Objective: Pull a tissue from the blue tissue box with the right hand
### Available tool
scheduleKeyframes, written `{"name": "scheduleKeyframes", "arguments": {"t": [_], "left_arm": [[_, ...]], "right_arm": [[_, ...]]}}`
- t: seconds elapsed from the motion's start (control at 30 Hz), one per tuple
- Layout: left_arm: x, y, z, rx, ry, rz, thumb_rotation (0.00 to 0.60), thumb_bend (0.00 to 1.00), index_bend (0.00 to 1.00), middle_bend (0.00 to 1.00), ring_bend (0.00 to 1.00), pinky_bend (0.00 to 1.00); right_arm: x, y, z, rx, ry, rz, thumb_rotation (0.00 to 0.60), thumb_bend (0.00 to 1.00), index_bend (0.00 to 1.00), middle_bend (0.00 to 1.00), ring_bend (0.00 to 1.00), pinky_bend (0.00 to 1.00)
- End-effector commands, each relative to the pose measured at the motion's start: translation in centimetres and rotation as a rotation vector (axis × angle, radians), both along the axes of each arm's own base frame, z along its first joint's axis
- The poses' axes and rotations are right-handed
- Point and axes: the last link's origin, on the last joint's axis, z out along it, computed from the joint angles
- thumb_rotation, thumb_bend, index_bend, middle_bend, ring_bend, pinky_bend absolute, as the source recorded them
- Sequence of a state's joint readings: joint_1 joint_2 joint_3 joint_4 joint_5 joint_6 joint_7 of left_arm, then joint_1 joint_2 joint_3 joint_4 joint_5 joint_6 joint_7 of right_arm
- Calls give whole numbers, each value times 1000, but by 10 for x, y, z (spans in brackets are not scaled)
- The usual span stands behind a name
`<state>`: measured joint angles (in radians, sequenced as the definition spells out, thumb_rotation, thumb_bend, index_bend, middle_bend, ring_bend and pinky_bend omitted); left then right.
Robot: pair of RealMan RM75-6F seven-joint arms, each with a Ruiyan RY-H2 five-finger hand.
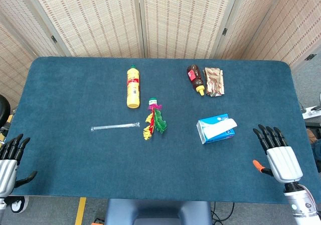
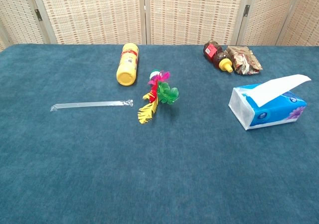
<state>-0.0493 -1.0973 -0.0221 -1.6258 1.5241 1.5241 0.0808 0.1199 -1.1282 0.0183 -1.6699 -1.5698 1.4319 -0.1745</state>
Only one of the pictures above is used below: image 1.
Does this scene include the blue felt table cover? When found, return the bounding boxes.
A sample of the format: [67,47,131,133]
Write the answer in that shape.
[5,56,315,205]

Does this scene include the clear wrapped straw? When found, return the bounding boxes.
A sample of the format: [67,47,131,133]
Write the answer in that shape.
[90,121,140,132]

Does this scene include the gold foil snack packet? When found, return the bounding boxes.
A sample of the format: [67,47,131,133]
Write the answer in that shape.
[203,67,225,97]

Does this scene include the blue tissue box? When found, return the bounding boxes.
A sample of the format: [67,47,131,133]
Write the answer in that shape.
[196,113,236,145]

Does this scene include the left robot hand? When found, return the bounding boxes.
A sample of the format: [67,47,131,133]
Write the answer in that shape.
[0,133,38,198]

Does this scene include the black and white shoe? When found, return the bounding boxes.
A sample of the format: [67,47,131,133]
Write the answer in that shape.
[11,196,30,213]

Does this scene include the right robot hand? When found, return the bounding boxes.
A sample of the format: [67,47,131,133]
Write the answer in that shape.
[252,124,303,184]

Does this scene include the folding bamboo screen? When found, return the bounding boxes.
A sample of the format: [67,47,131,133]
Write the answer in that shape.
[0,0,321,110]

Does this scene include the black floor cable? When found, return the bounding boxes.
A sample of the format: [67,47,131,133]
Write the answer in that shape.
[210,201,235,223]

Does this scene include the yellow plastic bottle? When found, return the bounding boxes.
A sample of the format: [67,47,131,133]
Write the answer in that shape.
[126,64,141,109]

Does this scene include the white power strip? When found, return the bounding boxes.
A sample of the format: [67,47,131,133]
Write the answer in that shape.
[301,105,321,120]

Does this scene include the colourful feather shuttlecock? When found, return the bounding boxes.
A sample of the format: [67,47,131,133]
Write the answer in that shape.
[143,98,168,141]

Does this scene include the black stool seat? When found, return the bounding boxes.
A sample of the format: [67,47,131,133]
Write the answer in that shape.
[0,94,12,130]

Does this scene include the brown honey squeeze bottle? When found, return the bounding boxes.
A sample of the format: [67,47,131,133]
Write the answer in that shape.
[187,64,205,97]

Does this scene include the white tissue sheet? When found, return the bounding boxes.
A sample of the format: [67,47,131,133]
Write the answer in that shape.
[202,118,238,140]

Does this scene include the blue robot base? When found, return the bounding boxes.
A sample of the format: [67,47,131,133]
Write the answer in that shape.
[104,198,213,225]

